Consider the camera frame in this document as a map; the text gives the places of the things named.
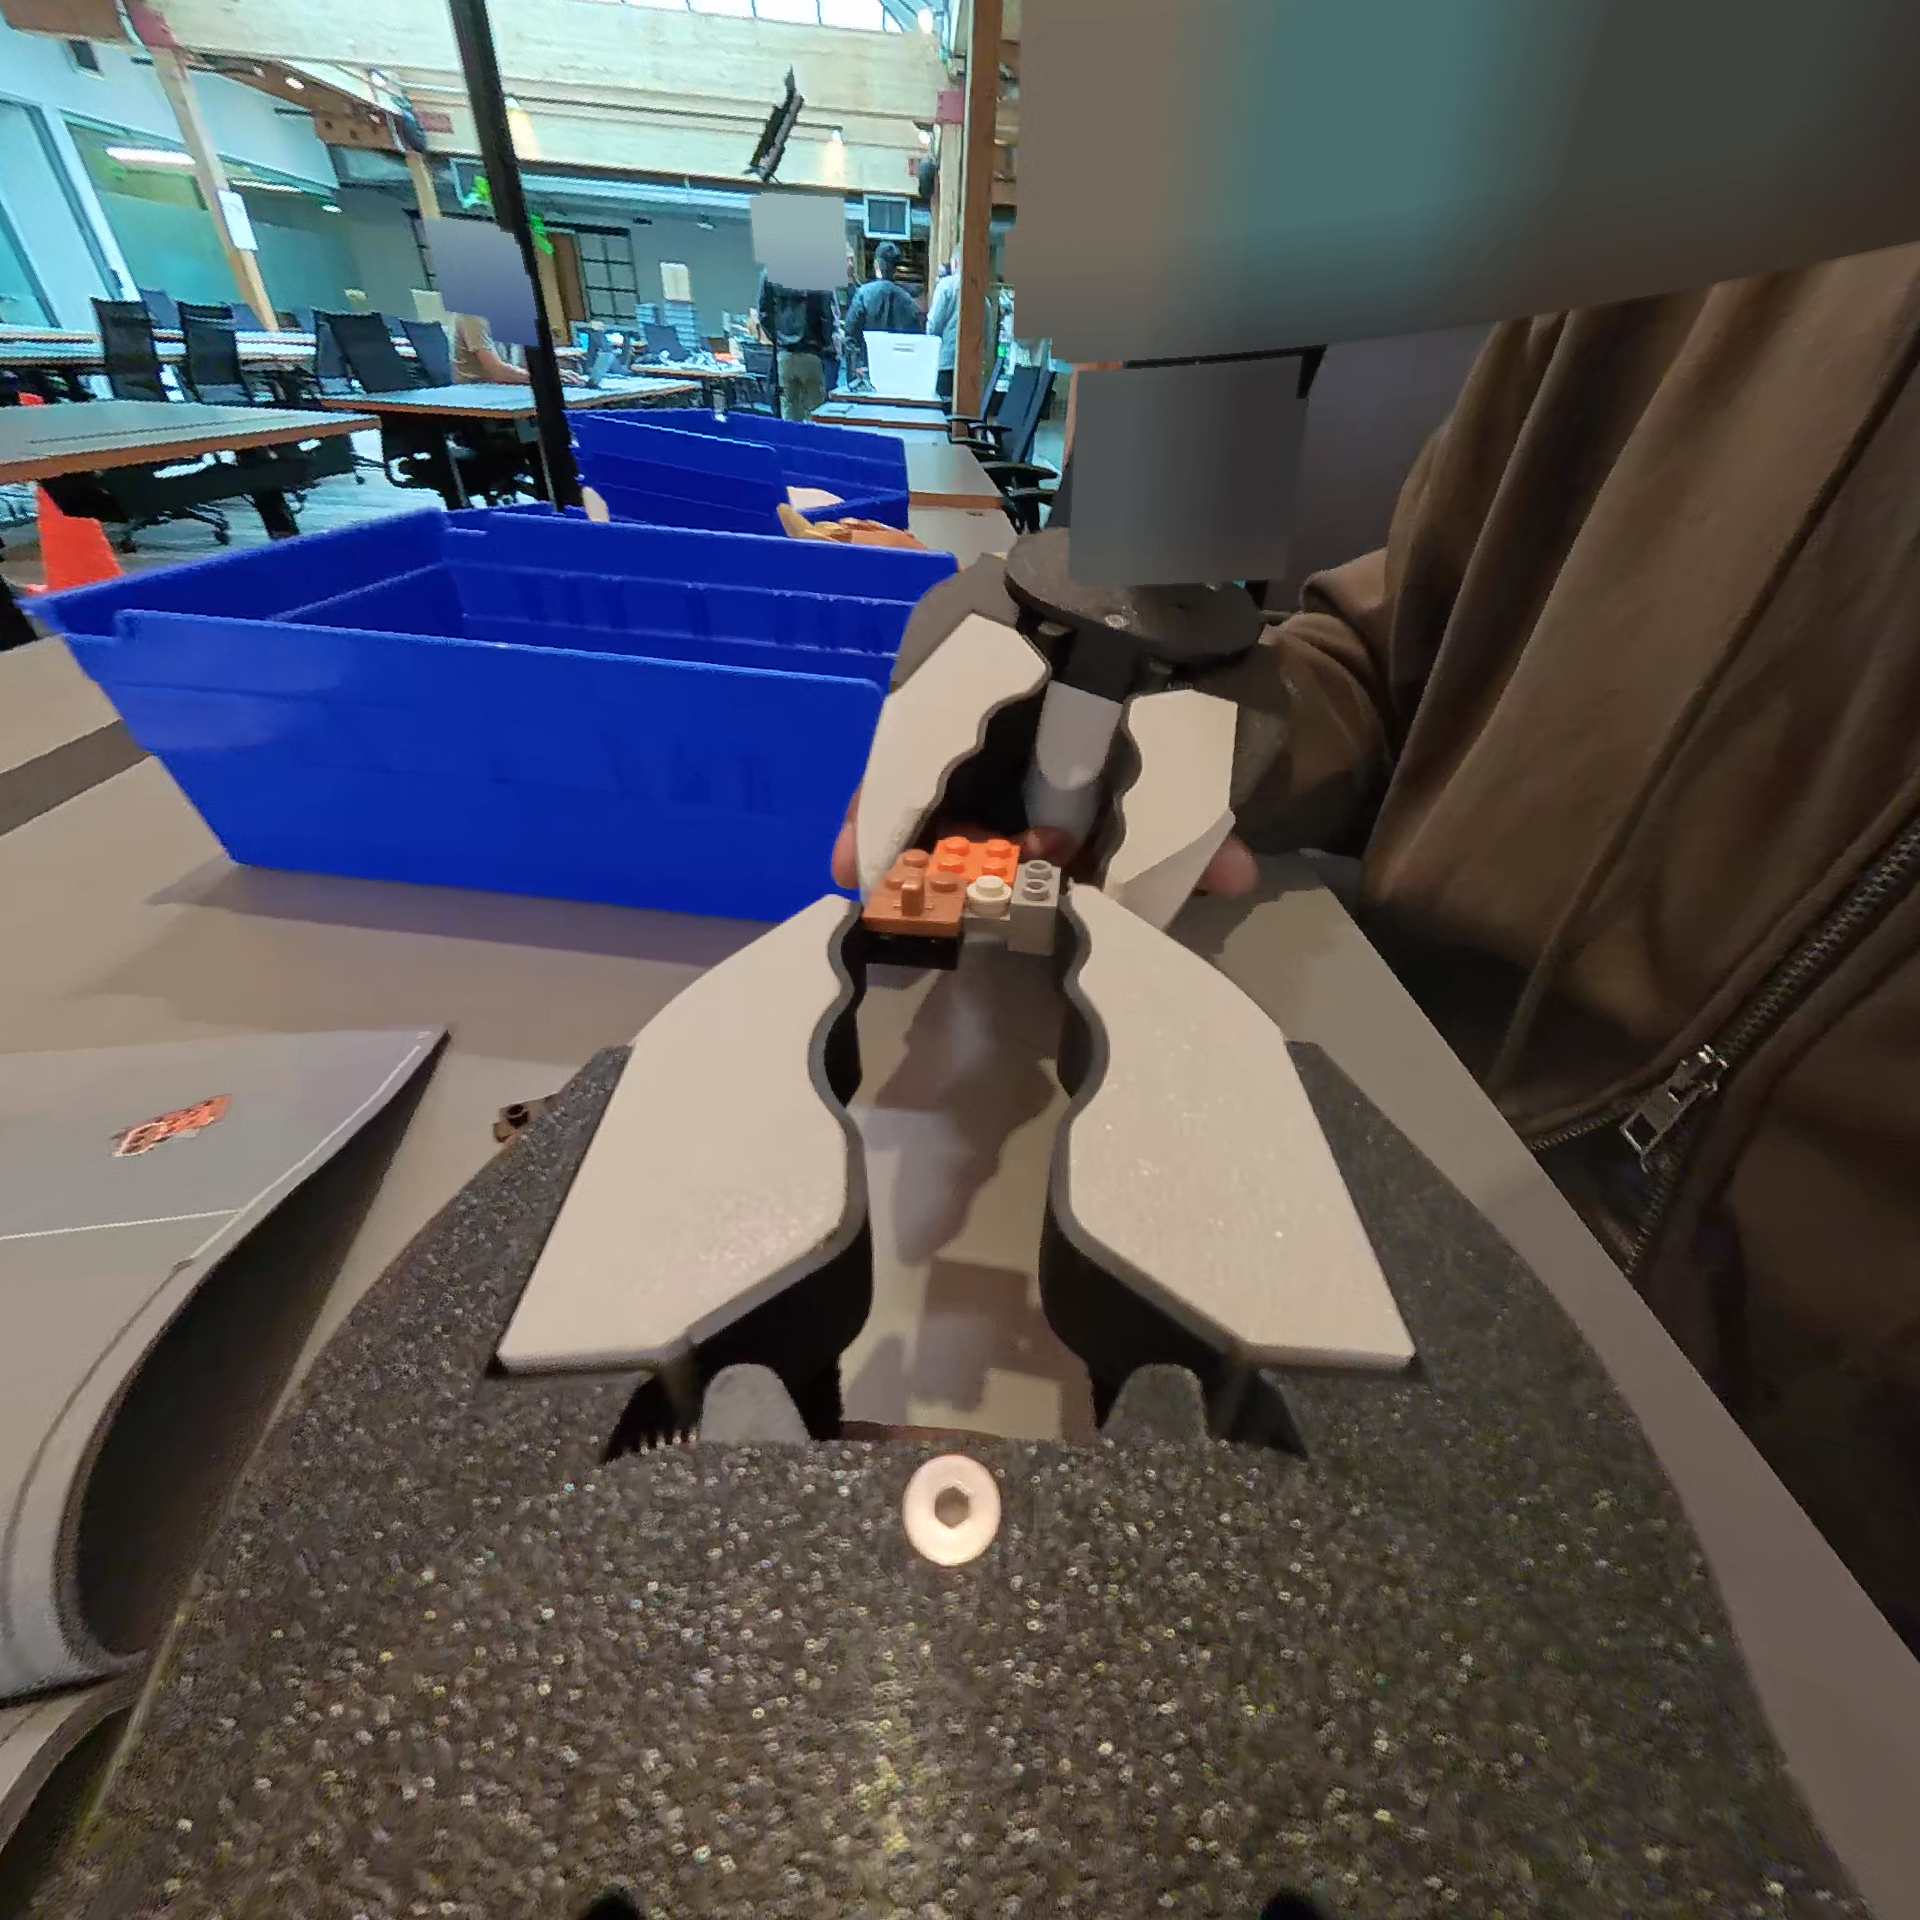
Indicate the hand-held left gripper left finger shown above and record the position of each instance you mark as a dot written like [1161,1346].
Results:
[705,1142]

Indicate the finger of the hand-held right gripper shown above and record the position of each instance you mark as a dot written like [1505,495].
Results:
[938,719]
[1185,781]

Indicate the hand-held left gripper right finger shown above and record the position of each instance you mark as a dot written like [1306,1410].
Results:
[1216,1142]

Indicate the small orange toy brick assembly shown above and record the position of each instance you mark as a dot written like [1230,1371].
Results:
[976,863]

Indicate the blue plastic bin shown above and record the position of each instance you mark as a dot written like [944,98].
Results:
[449,750]
[720,466]

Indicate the person's right forearm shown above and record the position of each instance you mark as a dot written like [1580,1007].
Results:
[1380,706]

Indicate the grey desk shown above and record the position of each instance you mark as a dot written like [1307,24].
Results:
[449,976]

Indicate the person's right hand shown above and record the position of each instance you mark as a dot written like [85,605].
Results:
[1230,868]

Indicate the tan toy pieces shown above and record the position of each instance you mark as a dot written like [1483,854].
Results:
[849,531]

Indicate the black office chair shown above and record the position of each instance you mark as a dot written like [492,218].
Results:
[1020,413]

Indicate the toy brick instruction booklet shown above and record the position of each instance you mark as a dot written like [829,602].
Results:
[226,1200]

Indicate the background office table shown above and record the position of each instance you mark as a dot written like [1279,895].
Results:
[150,427]
[524,393]

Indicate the person's brown hoodie torso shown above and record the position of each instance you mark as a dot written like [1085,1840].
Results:
[1725,675]

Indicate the hanging black screen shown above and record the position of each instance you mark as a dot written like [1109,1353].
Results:
[777,128]

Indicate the black pole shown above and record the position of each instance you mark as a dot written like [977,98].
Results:
[510,226]

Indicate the row of black office chairs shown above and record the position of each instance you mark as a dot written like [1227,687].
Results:
[270,354]

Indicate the orange traffic cone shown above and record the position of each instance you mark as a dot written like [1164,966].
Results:
[75,548]

